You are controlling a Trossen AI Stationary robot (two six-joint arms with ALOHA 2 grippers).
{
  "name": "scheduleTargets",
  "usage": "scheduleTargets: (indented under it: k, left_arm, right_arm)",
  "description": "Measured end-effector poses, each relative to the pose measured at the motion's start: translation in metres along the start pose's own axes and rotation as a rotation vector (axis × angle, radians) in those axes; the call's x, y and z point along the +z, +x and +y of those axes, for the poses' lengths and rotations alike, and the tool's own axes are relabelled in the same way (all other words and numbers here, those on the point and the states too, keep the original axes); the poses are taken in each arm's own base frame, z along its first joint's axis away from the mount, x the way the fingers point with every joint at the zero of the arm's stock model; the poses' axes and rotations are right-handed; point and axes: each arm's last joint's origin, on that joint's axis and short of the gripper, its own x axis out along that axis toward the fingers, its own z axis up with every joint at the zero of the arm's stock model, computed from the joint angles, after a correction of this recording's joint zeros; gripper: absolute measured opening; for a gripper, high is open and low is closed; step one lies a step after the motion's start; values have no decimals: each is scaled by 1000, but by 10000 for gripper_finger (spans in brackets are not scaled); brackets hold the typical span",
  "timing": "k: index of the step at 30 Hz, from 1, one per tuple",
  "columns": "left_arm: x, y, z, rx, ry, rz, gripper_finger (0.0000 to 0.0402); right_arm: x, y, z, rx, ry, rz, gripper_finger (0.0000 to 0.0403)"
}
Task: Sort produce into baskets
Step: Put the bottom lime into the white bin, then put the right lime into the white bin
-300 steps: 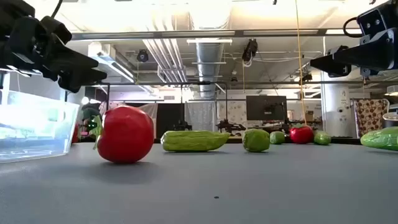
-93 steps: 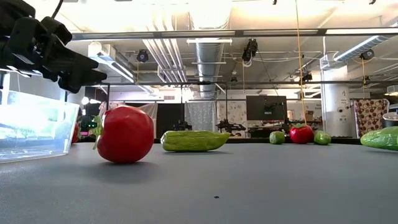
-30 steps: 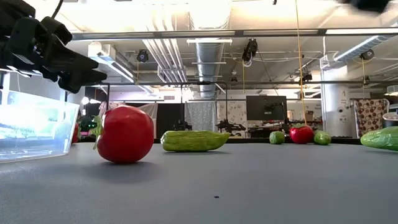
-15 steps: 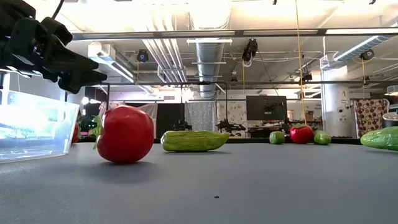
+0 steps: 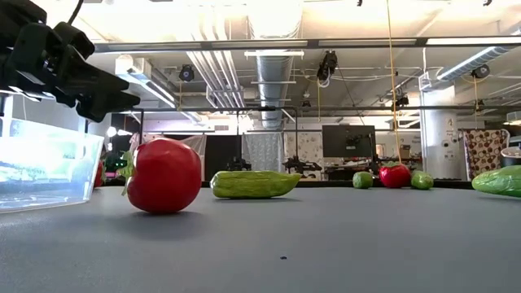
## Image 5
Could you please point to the silver ventilation duct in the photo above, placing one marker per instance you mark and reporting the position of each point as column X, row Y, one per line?
column 272, row 81

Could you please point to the grey table mat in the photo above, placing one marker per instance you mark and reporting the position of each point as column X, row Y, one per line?
column 325, row 244

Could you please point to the black table frame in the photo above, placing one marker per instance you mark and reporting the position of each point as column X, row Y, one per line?
column 325, row 184

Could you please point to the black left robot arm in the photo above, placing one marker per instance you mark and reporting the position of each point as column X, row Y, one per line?
column 20, row 10

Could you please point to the grey curtain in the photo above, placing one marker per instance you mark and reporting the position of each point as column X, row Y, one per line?
column 264, row 150

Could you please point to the white patterned curtain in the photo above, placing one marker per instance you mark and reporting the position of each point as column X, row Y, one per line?
column 309, row 146

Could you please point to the black rig crossbar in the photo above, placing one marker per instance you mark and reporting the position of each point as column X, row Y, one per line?
column 260, row 44

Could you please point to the clear plastic bin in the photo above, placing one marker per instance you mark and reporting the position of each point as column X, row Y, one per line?
column 45, row 163

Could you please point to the grey round bin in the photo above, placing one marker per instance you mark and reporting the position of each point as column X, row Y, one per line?
column 511, row 156

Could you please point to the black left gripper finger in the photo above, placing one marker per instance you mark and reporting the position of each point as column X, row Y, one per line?
column 93, row 77
column 108, row 106

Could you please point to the black background robot arm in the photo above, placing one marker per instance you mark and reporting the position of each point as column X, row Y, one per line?
column 300, row 165
column 238, row 164

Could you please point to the black monitor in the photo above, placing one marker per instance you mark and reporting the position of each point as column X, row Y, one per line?
column 348, row 140

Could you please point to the white round pillar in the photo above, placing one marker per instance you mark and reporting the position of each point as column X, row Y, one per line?
column 439, row 134

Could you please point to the dotted patterned curtain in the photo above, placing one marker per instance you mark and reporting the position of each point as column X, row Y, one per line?
column 484, row 152

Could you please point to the black ceiling device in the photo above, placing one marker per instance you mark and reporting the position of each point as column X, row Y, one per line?
column 327, row 65

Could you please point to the long dark green cucumber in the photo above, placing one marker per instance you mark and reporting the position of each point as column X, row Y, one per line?
column 498, row 181

